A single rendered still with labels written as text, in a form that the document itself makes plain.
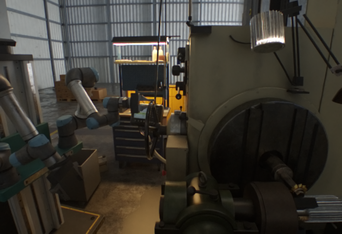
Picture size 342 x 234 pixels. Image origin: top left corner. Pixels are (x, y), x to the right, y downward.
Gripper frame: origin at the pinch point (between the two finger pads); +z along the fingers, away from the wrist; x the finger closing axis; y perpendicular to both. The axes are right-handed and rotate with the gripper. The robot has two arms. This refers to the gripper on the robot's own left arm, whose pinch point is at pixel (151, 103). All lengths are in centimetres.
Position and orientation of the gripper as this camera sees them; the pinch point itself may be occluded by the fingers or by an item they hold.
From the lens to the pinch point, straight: 118.5
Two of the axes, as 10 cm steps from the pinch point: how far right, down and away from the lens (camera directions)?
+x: -0.1, 10.0, 0.6
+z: 10.0, 0.1, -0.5
